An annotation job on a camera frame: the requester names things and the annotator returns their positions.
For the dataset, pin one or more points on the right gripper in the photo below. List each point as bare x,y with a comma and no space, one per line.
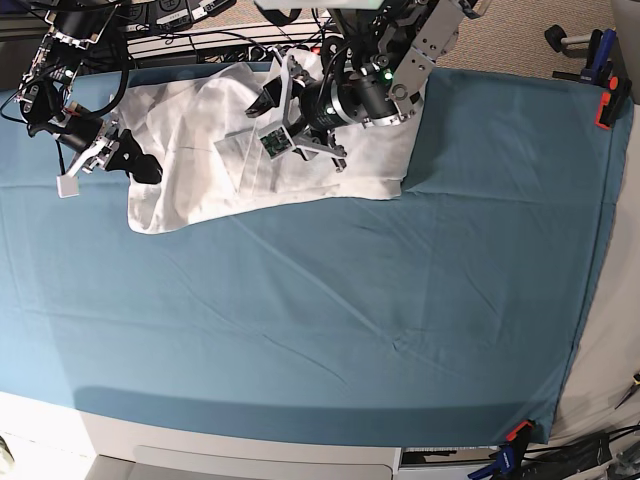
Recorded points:
118,151

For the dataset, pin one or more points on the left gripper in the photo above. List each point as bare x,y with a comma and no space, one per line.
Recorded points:
304,109

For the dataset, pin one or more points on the white T-shirt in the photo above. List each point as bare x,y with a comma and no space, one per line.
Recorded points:
213,163

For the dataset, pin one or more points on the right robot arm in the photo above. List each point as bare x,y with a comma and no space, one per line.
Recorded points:
75,28

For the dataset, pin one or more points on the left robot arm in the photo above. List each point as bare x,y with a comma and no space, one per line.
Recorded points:
373,72

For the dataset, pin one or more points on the black power strip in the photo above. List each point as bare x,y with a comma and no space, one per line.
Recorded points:
266,54

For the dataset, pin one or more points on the teal table cloth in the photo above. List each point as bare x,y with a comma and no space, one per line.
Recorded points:
443,317

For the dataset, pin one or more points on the black caster wheel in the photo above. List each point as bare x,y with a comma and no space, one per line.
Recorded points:
554,36

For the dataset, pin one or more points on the blue clamp top right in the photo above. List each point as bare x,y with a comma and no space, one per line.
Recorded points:
598,67

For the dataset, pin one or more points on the blue clamp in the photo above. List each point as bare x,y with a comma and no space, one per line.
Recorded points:
507,460
598,67

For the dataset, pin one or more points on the orange black right clamp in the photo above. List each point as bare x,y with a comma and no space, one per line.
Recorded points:
612,101

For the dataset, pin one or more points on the orange black clamp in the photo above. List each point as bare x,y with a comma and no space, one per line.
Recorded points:
612,101
519,438

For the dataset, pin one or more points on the orange black bottom clamp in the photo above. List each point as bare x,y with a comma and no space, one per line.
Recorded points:
519,438

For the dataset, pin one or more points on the blue clamp bottom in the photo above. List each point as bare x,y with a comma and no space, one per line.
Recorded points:
507,460

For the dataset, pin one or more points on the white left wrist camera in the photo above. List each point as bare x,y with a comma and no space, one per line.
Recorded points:
275,141

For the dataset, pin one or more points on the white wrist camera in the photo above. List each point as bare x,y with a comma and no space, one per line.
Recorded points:
67,186
275,141

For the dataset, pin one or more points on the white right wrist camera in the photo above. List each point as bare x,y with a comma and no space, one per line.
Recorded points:
67,186

